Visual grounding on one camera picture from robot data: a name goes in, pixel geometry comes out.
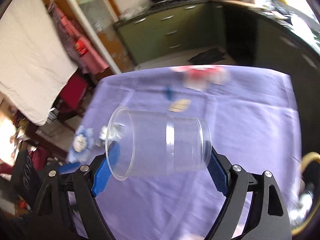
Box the yellow rimmed trash bin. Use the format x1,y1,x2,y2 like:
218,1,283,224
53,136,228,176
289,152,319,237

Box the green kitchen cabinets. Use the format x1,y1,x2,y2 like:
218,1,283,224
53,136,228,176
114,1,319,152

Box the purple floral tablecloth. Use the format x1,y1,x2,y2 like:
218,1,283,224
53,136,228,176
78,66,301,239

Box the white crumpled tissue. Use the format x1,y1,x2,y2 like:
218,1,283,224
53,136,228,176
288,179,315,229

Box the pink checked apron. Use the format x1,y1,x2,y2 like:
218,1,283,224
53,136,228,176
48,0,109,75

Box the white hanging towel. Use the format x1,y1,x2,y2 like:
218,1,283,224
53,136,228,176
1,0,78,126

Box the dark floor mat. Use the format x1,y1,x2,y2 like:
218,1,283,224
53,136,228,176
188,48,225,65

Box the glass door wooden cabinet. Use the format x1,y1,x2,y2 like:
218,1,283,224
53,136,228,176
43,0,135,77

